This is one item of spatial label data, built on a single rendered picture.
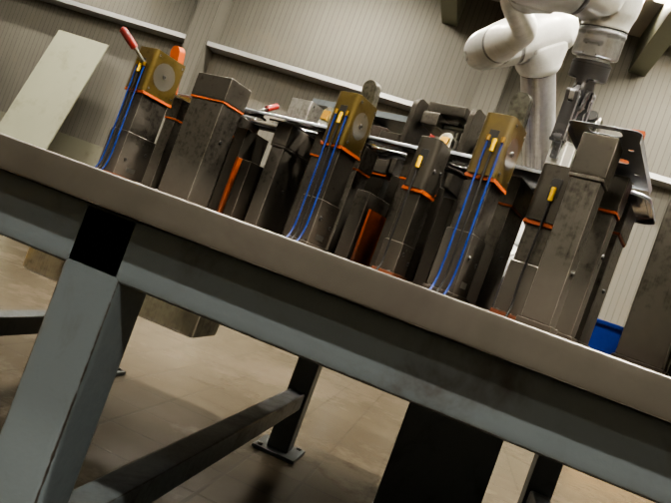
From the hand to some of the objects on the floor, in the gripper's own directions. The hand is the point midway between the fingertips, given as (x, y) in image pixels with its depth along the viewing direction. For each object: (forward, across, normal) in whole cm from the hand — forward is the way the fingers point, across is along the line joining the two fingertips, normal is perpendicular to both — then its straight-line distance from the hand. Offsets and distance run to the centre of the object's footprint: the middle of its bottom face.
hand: (558, 161), depth 127 cm
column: (+125, -36, -15) cm, 131 cm away
